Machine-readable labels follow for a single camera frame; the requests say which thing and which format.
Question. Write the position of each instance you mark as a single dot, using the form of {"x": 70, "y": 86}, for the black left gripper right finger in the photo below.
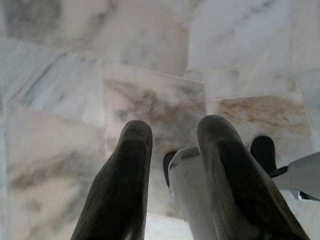
{"x": 235, "y": 180}

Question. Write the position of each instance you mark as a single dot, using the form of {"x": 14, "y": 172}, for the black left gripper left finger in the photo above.
{"x": 125, "y": 175}

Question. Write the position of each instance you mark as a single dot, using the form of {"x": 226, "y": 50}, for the black robot right foot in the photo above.
{"x": 262, "y": 152}

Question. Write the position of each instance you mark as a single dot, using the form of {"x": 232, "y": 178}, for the black robot foot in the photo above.
{"x": 167, "y": 165}
{"x": 262, "y": 152}

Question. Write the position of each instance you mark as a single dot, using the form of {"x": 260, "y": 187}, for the black robot left foot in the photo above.
{"x": 167, "y": 165}

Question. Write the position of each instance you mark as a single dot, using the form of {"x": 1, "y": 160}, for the silver robot left leg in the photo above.
{"x": 190, "y": 190}

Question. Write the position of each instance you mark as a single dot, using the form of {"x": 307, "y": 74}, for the silver robot leg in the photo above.
{"x": 301, "y": 172}
{"x": 190, "y": 190}

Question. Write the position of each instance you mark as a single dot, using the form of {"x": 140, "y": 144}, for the silver robot right leg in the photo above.
{"x": 301, "y": 172}

